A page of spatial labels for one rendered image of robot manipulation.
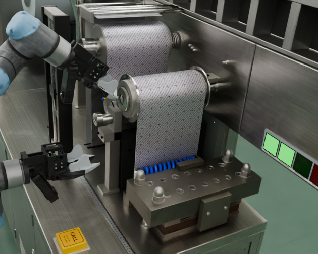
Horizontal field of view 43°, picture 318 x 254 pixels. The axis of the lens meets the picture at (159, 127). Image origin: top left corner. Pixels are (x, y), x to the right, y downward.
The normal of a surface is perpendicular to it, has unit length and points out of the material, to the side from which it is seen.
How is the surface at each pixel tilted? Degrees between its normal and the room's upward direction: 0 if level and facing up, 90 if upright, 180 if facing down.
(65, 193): 0
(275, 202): 0
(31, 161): 90
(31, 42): 103
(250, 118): 90
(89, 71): 90
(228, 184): 0
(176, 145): 90
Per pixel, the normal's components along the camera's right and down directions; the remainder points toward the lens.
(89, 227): 0.07, -0.88
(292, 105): -0.87, 0.17
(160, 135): 0.48, 0.44
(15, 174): 0.46, -0.04
